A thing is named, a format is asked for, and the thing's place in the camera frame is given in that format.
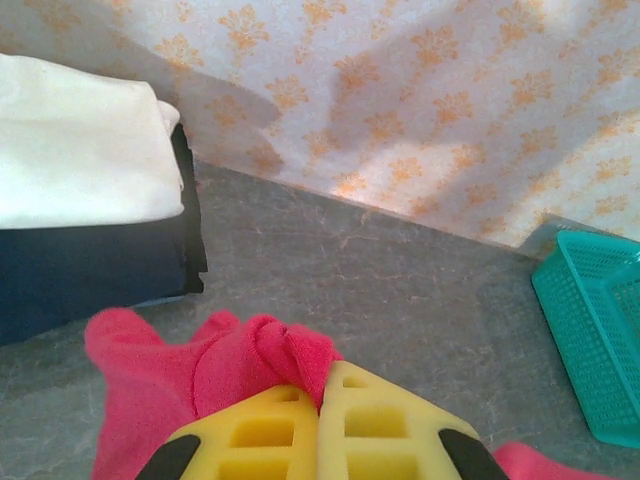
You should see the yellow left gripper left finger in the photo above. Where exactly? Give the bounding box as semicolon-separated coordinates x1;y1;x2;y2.
133;383;322;480

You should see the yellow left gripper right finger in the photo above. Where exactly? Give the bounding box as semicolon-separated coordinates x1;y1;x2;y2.
318;359;512;480

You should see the red t-shirt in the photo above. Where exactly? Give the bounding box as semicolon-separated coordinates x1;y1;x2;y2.
83;308;617;480

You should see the black folded t-shirt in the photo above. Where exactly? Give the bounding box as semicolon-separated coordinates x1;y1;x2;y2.
168;122;209;296

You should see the teal plastic basket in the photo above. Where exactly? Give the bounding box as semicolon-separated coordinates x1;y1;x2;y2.
530;228;640;447

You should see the navy folded t-shirt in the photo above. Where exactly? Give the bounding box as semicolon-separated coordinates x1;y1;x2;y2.
0;208;206;347

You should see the white folded t-shirt daisy print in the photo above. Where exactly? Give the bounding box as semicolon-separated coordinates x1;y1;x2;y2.
0;51;182;231

